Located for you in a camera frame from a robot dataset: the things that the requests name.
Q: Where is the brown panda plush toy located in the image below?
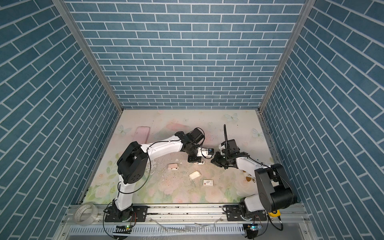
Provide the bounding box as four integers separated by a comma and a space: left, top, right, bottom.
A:
246, 177, 256, 183

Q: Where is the aluminium corner post left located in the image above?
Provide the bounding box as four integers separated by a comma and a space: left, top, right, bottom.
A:
52, 0, 124, 114

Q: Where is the pink flat case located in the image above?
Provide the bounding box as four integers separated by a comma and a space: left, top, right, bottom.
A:
133, 126, 151, 145

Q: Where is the yellow tape measure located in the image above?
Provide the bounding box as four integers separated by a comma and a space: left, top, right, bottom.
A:
268, 210, 281, 218

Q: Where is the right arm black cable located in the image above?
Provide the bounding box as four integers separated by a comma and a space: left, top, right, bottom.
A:
223, 124, 241, 160

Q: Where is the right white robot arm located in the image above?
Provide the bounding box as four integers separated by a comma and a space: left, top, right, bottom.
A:
211, 140, 297, 219

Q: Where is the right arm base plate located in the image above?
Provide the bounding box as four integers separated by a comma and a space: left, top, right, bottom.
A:
222, 205, 268, 222

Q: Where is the staple box sleeve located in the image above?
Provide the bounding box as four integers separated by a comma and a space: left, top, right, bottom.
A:
203, 180, 214, 186

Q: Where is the aluminium front rail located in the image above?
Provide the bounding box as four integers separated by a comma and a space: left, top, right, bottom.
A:
53, 204, 317, 240

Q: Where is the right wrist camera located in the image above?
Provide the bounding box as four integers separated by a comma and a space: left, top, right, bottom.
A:
219, 143, 226, 155

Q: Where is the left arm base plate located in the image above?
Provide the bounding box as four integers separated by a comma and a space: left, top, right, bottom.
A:
104, 205, 148, 223

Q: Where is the clear tape roll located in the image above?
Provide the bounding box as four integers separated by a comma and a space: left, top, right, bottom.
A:
73, 203, 99, 226

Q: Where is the aluminium corner post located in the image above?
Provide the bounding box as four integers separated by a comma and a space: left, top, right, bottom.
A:
259, 0, 316, 113
52, 0, 124, 114

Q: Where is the aluminium corner post right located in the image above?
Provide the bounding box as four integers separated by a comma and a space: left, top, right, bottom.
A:
259, 0, 316, 113

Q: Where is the staple box tray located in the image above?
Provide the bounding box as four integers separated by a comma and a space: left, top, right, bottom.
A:
189, 171, 201, 180

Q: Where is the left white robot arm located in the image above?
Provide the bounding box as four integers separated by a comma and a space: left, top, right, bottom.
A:
113, 128, 205, 212

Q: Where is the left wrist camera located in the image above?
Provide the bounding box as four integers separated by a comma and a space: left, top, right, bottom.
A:
198, 148, 214, 159

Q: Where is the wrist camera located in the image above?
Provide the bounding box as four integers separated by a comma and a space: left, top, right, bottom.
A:
198, 148, 214, 159
219, 143, 226, 155

